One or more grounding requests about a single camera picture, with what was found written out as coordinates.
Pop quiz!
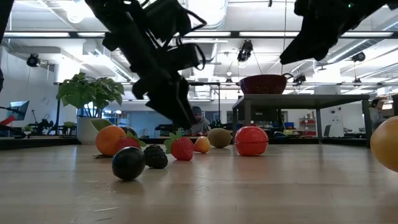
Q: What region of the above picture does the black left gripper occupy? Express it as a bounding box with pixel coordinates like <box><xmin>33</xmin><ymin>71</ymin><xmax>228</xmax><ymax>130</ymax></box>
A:
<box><xmin>132</xmin><ymin>62</ymin><xmax>197</xmax><ymax>129</ymax></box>

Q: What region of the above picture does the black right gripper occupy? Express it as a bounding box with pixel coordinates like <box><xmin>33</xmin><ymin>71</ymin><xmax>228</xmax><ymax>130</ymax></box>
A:
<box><xmin>279</xmin><ymin>0</ymin><xmax>374</xmax><ymax>65</ymax></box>

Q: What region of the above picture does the red toy strawberry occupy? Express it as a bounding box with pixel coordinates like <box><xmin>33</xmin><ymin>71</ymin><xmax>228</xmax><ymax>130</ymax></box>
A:
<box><xmin>116</xmin><ymin>131</ymin><xmax>147</xmax><ymax>153</ymax></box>
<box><xmin>164</xmin><ymin>130</ymin><xmax>195</xmax><ymax>162</ymax></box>

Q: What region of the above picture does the small orange toy peach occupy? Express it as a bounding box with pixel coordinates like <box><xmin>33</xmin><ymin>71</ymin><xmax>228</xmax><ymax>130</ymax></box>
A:
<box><xmin>193</xmin><ymin>136</ymin><xmax>211</xmax><ymax>154</ymax></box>

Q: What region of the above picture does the brown toy kiwi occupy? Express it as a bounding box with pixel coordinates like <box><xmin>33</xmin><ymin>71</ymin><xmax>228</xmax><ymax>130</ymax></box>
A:
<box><xmin>207</xmin><ymin>128</ymin><xmax>233</xmax><ymax>149</ymax></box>

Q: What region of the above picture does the dark round toy plum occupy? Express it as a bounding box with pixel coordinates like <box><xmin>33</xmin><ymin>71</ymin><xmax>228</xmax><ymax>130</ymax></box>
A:
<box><xmin>120</xmin><ymin>125</ymin><xmax>137</xmax><ymax>137</ymax></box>
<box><xmin>111</xmin><ymin>146</ymin><xmax>146</xmax><ymax>182</ymax></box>

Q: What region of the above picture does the black toy blackberry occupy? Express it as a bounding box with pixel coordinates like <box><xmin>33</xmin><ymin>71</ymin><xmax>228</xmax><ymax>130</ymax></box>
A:
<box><xmin>143</xmin><ymin>144</ymin><xmax>169</xmax><ymax>170</ymax></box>

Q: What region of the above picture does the dark red bowl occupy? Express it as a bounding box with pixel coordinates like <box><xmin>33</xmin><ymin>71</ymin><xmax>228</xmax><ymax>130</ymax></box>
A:
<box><xmin>238</xmin><ymin>73</ymin><xmax>295</xmax><ymax>95</ymax></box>

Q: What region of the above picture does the toy orange with leaf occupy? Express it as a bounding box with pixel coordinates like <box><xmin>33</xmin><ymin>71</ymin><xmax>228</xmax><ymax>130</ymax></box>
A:
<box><xmin>90</xmin><ymin>118</ymin><xmax>127</xmax><ymax>159</ymax></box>

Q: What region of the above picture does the red toy tomato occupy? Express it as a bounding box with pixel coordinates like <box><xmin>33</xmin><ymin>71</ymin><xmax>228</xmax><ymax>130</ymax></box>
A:
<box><xmin>234</xmin><ymin>126</ymin><xmax>269</xmax><ymax>157</ymax></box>

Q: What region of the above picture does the person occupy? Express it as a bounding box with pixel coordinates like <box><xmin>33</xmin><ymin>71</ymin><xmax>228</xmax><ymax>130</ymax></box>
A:
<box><xmin>369</xmin><ymin>98</ymin><xmax>388</xmax><ymax>133</ymax></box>
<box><xmin>188</xmin><ymin>105</ymin><xmax>212</xmax><ymax>135</ymax></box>

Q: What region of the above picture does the black ceiling spotlight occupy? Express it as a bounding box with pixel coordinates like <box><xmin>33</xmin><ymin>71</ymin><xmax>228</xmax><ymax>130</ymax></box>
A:
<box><xmin>26</xmin><ymin>53</ymin><xmax>40</xmax><ymax>68</ymax></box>
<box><xmin>292</xmin><ymin>73</ymin><xmax>307</xmax><ymax>85</ymax></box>
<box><xmin>351</xmin><ymin>51</ymin><xmax>367</xmax><ymax>63</ymax></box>
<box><xmin>236</xmin><ymin>39</ymin><xmax>254</xmax><ymax>63</ymax></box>

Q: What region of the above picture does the red storage rack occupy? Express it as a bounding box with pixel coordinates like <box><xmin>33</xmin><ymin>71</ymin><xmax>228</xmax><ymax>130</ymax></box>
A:
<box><xmin>298</xmin><ymin>116</ymin><xmax>318</xmax><ymax>138</ymax></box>

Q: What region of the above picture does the black beam with light strips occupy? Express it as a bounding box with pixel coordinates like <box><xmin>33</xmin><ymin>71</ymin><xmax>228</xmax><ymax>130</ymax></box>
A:
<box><xmin>0</xmin><ymin>30</ymin><xmax>398</xmax><ymax>39</ymax></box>

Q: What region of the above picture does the orange toy mango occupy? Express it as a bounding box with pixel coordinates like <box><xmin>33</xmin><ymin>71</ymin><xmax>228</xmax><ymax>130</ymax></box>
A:
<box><xmin>369</xmin><ymin>115</ymin><xmax>398</xmax><ymax>174</ymax></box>

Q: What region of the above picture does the background monitor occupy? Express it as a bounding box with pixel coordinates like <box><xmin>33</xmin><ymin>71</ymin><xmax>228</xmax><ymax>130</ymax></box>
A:
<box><xmin>5</xmin><ymin>100</ymin><xmax>30</xmax><ymax>122</ymax></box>

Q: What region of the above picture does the black metal frame stand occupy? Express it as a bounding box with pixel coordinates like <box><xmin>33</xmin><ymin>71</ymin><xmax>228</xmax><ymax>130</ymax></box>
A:
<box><xmin>186</xmin><ymin>82</ymin><xmax>221</xmax><ymax>125</ymax></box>

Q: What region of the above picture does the thin hanging cable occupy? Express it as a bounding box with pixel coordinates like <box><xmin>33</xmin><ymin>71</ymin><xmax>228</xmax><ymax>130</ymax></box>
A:
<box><xmin>281</xmin><ymin>0</ymin><xmax>287</xmax><ymax>75</ymax></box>

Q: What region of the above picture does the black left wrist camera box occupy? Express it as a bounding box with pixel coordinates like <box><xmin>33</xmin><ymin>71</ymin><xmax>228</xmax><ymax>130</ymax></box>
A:
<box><xmin>161</xmin><ymin>42</ymin><xmax>206</xmax><ymax>72</ymax></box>

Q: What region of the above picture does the silver ventilation duct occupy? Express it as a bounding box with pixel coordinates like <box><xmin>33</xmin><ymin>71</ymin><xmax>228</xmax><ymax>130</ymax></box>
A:
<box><xmin>198</xmin><ymin>0</ymin><xmax>228</xmax><ymax>30</ymax></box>

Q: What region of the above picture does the black aluminium table frame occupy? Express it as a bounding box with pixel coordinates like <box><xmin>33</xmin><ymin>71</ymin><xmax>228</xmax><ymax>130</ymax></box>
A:
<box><xmin>0</xmin><ymin>136</ymin><xmax>371</xmax><ymax>151</ymax></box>

